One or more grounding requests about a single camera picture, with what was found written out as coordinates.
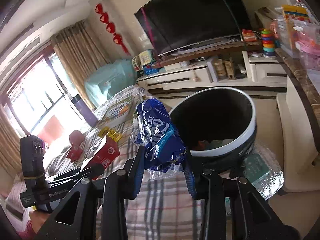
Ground blue toy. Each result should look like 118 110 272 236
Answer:
142 64 160 75

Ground purple thermos bottle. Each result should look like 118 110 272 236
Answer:
71 94 97 128

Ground red heart decoration string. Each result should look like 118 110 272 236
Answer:
94 3 130 55

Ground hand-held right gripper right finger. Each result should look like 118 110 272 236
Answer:
183 152 298 240

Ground person's left hand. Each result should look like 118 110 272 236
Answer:
29 209 52 233

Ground clear plastic storage boxes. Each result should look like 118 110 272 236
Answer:
295 34 320 85

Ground pink toy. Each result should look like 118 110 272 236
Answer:
270 20 282 48

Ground colourful card packet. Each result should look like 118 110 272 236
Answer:
281 4 310 24

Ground round wooden toy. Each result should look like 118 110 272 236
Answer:
214 59 223 80

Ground marble top side cabinet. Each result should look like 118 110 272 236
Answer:
275 47 320 195

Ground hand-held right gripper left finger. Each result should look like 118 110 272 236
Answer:
34 145 147 240

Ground teal covered furniture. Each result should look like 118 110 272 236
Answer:
84 59 138 108

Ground red toy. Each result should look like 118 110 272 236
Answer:
241 29 257 42

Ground yellow wrapper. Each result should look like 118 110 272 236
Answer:
98 127 123 142

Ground red snack packet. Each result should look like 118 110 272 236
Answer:
66 130 84 160

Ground white rim trash bin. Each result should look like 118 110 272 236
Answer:
169 87 257 178

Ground beige bag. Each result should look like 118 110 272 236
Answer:
254 6 280 30

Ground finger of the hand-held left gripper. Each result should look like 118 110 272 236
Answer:
52 167 84 180
81 164 104 180

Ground rainbow stacking ring toy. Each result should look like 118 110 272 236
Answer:
260 28 277 59

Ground red cardboard box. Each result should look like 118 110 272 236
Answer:
80 135 120 170

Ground silver pouch green label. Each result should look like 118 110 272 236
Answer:
244 152 284 200

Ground green cover picture book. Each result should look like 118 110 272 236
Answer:
101 97 133 128

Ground beige curtain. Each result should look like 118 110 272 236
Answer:
50 21 110 110

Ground white television stand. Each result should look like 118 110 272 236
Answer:
136 40 288 98

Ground black flat television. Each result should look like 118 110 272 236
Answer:
134 0 252 57

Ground blue snack bag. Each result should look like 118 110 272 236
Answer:
130 98 187 180

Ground tall wooden toy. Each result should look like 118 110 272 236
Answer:
223 58 237 80

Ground plaid blanket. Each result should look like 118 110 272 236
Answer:
0 84 275 240

